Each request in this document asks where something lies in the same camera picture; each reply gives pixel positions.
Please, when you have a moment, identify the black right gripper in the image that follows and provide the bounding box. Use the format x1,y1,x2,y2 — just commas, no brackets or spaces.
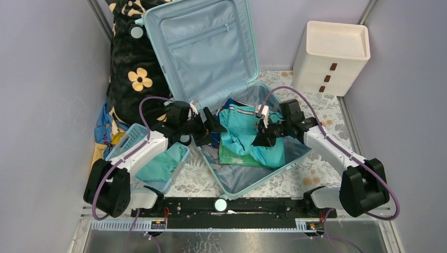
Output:
252,116,291,147

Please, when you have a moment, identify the teal cloth bottom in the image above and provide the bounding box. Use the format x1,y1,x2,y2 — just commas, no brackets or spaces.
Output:
220,105,286,169

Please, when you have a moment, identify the teal cloth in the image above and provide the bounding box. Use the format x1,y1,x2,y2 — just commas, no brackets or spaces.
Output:
134,143,189,183
220,105,286,169

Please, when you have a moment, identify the green white tie-dye cloth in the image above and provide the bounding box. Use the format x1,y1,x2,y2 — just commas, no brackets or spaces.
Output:
218,144,267,168

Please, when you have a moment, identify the teal cloth top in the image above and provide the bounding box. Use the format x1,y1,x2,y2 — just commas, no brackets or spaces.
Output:
134,143,189,183

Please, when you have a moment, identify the light blue ribbed suitcase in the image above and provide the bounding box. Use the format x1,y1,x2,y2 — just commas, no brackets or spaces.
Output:
128,0,315,213

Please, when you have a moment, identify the black floral plush blanket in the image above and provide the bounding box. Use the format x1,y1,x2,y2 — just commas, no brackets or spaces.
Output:
106,1,172,125

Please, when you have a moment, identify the white three-drawer storage cabinet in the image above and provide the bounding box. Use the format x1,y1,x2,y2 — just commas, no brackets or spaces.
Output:
293,21,371,97

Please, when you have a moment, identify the dark blue item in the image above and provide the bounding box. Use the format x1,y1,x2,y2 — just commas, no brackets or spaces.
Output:
209,98,248,149

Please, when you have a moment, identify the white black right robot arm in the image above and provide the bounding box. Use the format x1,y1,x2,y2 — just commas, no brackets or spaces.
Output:
252,100,390,217

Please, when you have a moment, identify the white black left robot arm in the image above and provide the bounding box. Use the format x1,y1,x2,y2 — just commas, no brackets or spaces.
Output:
83,98,226,220

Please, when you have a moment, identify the floral patterned floor mat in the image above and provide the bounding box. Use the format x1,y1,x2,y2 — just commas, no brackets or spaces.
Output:
165,93,352,198

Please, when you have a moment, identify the light blue perforated plastic basket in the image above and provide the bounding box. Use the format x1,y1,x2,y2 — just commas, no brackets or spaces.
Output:
105,124,190,193

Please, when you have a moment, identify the blue yellow cloth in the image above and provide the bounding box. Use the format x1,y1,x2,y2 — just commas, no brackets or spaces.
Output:
91,101,128,166

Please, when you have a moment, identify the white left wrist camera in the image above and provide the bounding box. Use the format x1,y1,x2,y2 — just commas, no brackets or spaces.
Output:
189,100,199,115

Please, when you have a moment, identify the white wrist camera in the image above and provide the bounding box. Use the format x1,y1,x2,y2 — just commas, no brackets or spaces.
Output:
189,100,199,115
254,104,269,128

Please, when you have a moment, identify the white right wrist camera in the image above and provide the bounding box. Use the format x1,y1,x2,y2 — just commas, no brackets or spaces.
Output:
254,104,269,128

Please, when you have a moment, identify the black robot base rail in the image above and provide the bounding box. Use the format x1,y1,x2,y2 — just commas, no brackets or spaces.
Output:
131,192,337,235

